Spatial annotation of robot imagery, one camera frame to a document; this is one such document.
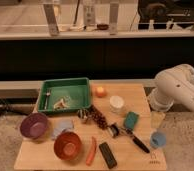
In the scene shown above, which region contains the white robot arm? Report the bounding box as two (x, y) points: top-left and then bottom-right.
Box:
(147, 64), (194, 129)

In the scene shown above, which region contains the orange bowl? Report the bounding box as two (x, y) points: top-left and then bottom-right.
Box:
(54, 132), (82, 161)

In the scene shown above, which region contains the purple bowl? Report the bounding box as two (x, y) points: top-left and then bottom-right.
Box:
(20, 113), (48, 139)

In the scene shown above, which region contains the blue cup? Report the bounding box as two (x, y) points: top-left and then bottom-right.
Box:
(150, 131), (166, 148)

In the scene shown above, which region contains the teal sponge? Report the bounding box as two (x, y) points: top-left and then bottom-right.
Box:
(123, 112), (139, 130)

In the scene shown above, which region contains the white round container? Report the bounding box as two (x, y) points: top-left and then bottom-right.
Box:
(109, 96), (124, 113)

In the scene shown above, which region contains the wooden board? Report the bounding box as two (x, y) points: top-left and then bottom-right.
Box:
(14, 83), (167, 171)

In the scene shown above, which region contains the small metal can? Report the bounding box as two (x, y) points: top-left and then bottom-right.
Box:
(108, 123), (120, 138)

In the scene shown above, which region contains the dark grape bunch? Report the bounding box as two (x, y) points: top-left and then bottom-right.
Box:
(90, 105), (108, 130)

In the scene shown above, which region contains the orange fruit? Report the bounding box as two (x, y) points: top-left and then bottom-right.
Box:
(95, 87), (107, 98)

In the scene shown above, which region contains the black remote control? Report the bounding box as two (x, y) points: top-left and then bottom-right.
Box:
(99, 142), (117, 169)

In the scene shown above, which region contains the orange carrot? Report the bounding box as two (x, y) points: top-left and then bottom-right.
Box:
(86, 137), (97, 166)

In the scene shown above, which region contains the light blue cloth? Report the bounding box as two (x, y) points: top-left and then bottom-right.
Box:
(51, 120), (74, 140)

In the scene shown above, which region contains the green plastic tray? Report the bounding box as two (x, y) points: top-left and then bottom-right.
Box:
(37, 77), (91, 114)

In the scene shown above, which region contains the metal spoon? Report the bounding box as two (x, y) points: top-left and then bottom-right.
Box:
(44, 89), (51, 110)

